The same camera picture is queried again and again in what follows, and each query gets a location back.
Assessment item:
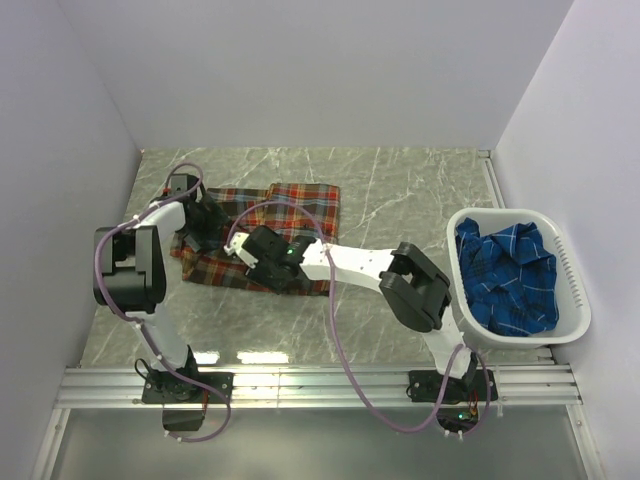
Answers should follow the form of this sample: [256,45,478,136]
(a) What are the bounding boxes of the aluminium mounting rail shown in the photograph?
[54,364,582,410]

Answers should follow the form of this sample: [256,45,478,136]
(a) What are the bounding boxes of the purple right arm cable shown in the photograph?
[224,202,494,436]

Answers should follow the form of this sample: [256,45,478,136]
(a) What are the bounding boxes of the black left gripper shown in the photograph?
[178,194,232,252]

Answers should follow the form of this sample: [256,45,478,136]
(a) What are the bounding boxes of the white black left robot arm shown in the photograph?
[93,173,230,402]

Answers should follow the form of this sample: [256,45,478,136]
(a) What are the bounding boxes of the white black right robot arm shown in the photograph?
[227,226,478,400]

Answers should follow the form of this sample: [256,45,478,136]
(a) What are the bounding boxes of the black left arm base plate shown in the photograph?
[141,371,234,405]

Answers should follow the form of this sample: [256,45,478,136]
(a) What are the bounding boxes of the white plastic laundry basket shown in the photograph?
[447,208,591,349]

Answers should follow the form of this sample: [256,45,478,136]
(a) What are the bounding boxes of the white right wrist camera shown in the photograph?
[224,232,258,269]

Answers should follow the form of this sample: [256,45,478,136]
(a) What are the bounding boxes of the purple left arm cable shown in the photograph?
[94,163,232,444]

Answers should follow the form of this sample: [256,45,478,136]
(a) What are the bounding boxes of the red plaid long sleeve shirt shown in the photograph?
[169,182,344,297]

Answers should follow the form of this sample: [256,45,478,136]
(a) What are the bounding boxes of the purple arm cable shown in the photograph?
[94,163,232,444]
[224,202,494,436]

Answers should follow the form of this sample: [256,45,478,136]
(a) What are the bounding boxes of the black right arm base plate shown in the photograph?
[406,369,499,405]

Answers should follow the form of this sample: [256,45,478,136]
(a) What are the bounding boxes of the blue plaid shirt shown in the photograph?
[455,218,559,337]

